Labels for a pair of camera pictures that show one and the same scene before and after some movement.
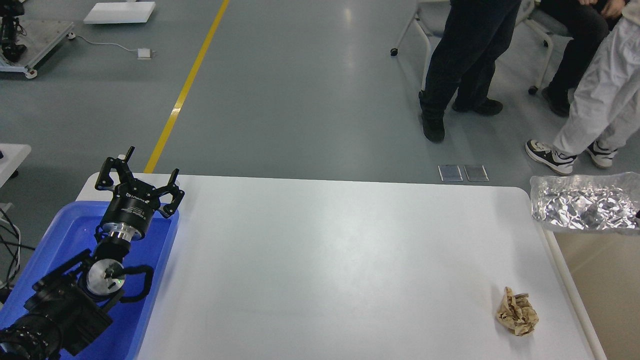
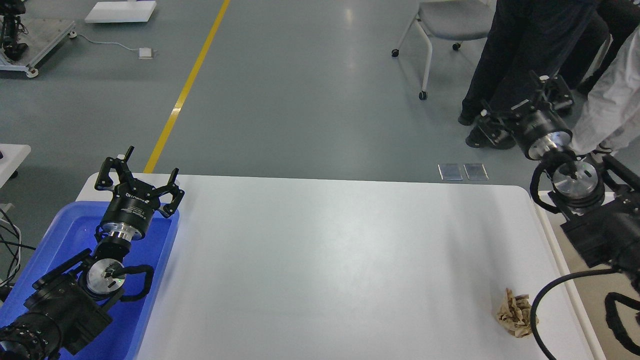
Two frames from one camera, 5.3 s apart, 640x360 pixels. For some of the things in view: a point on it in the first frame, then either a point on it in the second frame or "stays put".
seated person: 587,23 to 617,18
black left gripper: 135,202 stays put
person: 475,34 to 523,37
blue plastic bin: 70,232 stays put
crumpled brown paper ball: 516,313 stays put
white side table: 13,155 stays put
